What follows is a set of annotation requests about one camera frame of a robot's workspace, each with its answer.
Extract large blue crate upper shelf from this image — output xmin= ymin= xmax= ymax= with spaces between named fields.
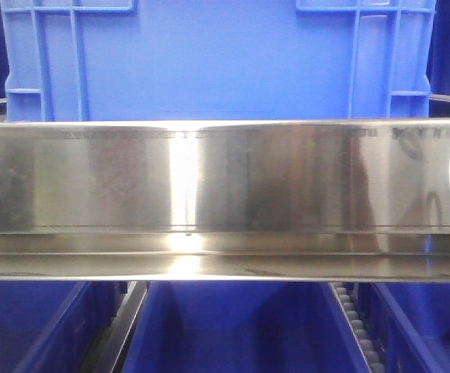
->
xmin=1 ymin=1 xmax=436 ymax=121

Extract blue bin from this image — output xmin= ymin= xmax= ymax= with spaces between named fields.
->
xmin=353 ymin=283 xmax=450 ymax=372
xmin=124 ymin=281 xmax=369 ymax=372
xmin=0 ymin=281 xmax=127 ymax=372

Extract blue bin lower centre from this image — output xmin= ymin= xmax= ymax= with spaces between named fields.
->
xmin=124 ymin=281 xmax=369 ymax=372

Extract roller track right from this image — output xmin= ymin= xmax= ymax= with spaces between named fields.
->
xmin=328 ymin=282 xmax=385 ymax=373

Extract stainless steel shelf front rail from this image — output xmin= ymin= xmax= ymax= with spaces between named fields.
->
xmin=0 ymin=119 xmax=450 ymax=282

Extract metal divider rail left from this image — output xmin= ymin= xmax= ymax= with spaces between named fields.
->
xmin=78 ymin=281 xmax=147 ymax=372

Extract blue bin lower right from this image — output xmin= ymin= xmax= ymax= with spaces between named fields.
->
xmin=353 ymin=283 xmax=450 ymax=372

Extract blue bin lower left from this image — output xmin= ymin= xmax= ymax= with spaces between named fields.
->
xmin=0 ymin=281 xmax=127 ymax=372

